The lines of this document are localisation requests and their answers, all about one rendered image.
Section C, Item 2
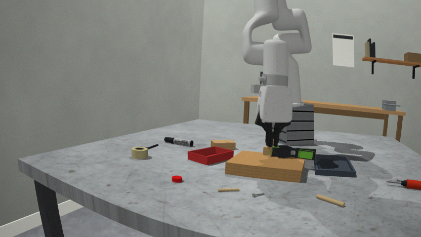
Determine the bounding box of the white marker pen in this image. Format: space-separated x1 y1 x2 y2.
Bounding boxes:
164 137 193 146

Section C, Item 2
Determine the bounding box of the red short cylinder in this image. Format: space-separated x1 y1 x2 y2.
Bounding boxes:
172 176 182 183

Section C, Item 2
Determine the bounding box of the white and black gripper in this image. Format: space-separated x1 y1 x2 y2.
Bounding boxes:
255 84 292 147

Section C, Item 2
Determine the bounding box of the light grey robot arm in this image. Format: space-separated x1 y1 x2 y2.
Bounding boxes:
242 0 312 106

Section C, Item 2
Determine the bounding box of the red rectangular tray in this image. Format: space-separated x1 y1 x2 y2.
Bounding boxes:
188 146 234 165

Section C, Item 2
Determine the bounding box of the small wooden block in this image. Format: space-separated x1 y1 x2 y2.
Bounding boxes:
263 146 272 155

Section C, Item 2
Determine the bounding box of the light brown wooden board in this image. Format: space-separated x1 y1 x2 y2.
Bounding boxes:
225 150 305 183

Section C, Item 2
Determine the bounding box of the light brown wooden block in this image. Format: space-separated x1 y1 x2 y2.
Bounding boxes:
210 140 236 150

